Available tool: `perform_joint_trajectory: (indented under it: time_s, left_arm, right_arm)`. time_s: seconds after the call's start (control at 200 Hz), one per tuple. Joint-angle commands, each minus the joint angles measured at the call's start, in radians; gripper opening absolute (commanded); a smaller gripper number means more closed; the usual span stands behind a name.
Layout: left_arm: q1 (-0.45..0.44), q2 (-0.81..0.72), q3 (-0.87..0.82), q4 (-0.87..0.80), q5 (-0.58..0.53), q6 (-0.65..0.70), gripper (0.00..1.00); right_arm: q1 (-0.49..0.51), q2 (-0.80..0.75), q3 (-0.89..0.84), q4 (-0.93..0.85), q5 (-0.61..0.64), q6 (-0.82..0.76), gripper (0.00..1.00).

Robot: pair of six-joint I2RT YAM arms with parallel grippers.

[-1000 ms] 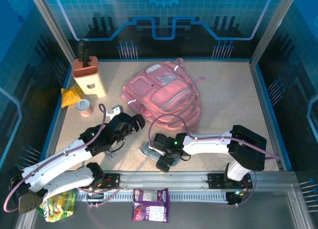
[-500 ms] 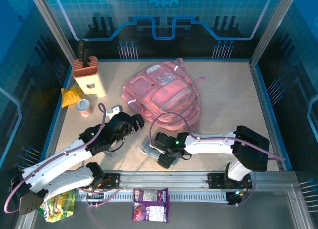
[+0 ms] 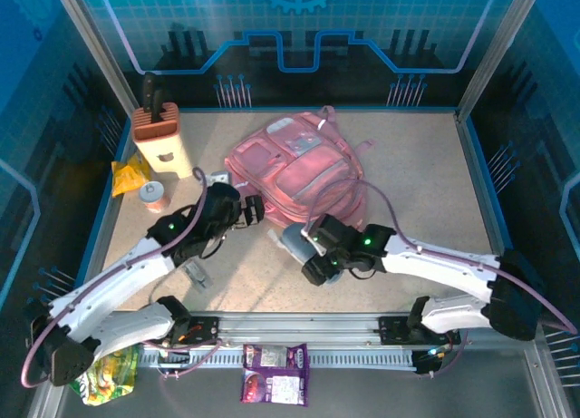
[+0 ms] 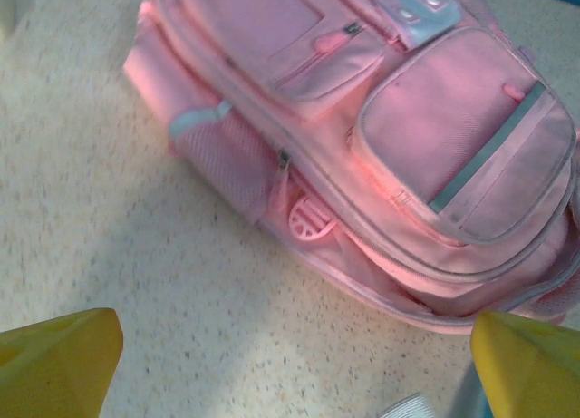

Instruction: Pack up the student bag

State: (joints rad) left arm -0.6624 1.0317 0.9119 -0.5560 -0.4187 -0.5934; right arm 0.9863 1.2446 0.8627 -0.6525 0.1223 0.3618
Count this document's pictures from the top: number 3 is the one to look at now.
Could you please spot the grey pencil case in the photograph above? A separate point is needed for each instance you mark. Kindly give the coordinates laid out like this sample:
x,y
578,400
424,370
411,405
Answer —
x,y
294,243

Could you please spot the pink student backpack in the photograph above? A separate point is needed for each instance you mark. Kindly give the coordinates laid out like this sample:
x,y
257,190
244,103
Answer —
x,y
294,173

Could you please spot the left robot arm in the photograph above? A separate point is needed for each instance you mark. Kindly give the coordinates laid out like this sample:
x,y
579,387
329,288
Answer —
x,y
113,282

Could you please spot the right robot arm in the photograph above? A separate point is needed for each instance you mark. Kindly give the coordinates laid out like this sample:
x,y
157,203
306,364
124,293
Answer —
x,y
444,264

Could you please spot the yellow snack bag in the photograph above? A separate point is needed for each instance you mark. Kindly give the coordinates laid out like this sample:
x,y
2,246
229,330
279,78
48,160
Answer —
x,y
127,177

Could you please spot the green chip bag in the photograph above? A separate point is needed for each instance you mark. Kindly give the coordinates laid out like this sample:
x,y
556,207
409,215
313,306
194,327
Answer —
x,y
113,382

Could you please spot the small grey metal clip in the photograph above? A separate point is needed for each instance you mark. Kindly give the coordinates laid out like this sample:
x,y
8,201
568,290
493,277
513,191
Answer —
x,y
199,275

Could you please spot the cream knife block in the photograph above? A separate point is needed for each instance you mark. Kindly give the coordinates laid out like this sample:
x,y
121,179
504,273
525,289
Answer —
x,y
165,150

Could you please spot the small purple snack packet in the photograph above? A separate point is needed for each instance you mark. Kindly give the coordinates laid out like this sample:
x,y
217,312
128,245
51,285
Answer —
x,y
274,356

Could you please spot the large purple snack packet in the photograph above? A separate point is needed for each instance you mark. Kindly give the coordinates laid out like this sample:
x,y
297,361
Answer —
x,y
274,388

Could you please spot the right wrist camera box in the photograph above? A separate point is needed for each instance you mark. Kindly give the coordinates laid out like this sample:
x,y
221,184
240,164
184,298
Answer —
x,y
310,236

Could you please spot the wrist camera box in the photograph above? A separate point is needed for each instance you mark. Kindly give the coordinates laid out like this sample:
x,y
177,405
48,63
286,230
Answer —
x,y
217,178
310,236

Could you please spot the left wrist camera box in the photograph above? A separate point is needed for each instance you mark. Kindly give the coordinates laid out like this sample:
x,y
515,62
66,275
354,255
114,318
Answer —
x,y
217,178

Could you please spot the aluminium frame beam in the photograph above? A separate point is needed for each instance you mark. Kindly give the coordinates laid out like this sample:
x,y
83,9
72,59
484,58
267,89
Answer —
x,y
294,323

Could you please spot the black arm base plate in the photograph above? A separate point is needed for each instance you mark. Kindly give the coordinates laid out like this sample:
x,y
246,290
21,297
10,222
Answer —
x,y
392,329
206,327

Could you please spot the aluminium frame post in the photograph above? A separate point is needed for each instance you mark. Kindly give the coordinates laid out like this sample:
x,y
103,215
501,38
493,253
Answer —
x,y
498,41
90,41

